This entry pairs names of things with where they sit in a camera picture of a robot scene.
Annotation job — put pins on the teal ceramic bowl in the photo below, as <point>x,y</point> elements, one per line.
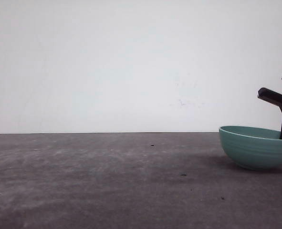
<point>251,147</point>

